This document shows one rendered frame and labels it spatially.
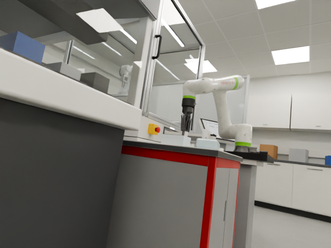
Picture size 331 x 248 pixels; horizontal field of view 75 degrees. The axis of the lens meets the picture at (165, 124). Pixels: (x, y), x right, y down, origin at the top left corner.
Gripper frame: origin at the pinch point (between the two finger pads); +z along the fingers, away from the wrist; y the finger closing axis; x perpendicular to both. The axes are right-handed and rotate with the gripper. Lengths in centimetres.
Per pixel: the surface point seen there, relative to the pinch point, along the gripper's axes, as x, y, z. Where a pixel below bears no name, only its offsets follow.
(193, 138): -1.3, 12.5, -0.2
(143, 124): 22.5, -18.5, -3.6
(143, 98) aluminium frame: 22.6, -22.6, -20.5
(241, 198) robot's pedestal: -33, 41, 38
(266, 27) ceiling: -20, 192, -195
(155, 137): 23.3, 0.1, 2.6
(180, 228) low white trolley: -25, -45, 44
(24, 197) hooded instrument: 1, -97, 32
